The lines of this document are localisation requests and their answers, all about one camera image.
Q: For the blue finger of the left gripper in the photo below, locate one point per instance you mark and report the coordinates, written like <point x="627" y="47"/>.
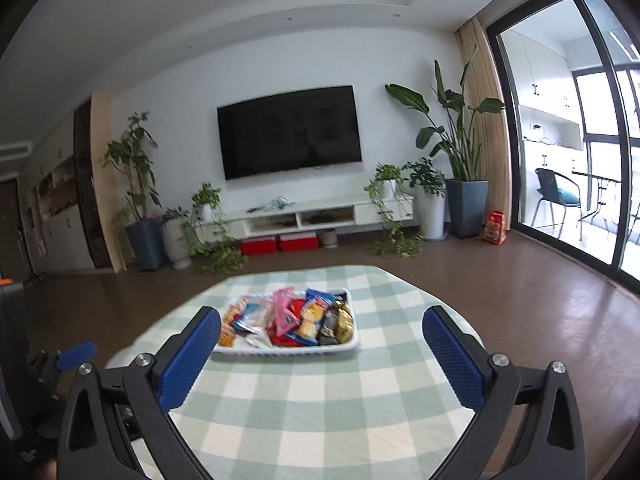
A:
<point x="72" y="358"/>

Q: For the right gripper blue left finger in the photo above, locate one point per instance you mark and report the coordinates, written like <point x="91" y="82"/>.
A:
<point x="182" y="357"/>

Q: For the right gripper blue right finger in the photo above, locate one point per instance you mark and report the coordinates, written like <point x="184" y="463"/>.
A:
<point x="459" y="356"/>

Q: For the orange cartoon snack packet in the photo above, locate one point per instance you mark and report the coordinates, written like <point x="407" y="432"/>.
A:
<point x="227" y="332"/>

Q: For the pale green snack bag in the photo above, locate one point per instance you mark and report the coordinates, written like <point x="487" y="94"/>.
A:
<point x="259" y="340"/>

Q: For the blue snack bag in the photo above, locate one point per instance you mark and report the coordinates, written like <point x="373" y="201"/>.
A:
<point x="253" y="317"/>

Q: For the clear orange cat packet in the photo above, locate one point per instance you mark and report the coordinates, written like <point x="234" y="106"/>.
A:
<point x="268" y="303"/>

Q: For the pink wafer packet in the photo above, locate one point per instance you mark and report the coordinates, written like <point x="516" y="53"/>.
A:
<point x="281" y="299"/>

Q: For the gold snack packet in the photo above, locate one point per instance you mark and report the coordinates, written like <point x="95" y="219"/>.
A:
<point x="345" y="323"/>

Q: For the large red chip bag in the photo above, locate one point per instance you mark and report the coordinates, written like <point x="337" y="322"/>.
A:
<point x="286" y="339"/>

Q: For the black snack packet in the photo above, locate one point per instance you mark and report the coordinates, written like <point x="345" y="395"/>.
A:
<point x="327" y="334"/>

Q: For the blue cake packet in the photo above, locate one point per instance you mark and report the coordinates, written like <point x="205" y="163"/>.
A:
<point x="311" y="316"/>

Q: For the trailing plant on console left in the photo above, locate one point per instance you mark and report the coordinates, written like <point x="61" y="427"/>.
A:
<point x="214" y="249"/>

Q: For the trailing plant on console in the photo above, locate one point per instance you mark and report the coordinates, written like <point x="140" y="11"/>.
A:
<point x="394" y="209"/>
<point x="214" y="249"/>

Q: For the white plastic tray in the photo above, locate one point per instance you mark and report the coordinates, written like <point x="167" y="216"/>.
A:
<point x="242" y="348"/>

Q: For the red bag on floor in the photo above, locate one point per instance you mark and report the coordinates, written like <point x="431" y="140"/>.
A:
<point x="495" y="228"/>

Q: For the plant in white ribbed pot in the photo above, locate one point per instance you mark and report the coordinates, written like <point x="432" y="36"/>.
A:
<point x="176" y="246"/>

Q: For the left red storage box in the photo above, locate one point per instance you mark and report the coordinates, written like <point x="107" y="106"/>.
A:
<point x="256" y="246"/>

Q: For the red storage box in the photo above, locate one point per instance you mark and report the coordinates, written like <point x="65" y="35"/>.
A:
<point x="256" y="246"/>
<point x="297" y="242"/>

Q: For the right red storage box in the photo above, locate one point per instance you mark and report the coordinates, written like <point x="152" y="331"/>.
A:
<point x="297" y="242"/>

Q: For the white tv console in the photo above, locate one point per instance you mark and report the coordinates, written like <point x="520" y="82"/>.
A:
<point x="342" y="213"/>

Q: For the trailing plant on console right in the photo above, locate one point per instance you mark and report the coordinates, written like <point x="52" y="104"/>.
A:
<point x="394" y="209"/>

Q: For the plant in tall white pot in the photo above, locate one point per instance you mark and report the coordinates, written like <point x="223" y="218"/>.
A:
<point x="429" y="190"/>

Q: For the small grey pot under console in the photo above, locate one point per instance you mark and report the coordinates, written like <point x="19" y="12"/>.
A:
<point x="328" y="238"/>

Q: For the black balcony chair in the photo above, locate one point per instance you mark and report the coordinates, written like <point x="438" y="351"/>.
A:
<point x="558" y="189"/>

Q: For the tall plant in blue pot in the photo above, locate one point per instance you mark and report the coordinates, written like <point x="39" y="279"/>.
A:
<point x="128" y="157"/>

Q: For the large leaf plant blue pot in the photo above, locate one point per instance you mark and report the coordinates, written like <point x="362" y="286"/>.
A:
<point x="466" y="191"/>

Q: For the black wall television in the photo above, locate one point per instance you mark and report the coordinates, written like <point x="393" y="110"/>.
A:
<point x="289" y="131"/>

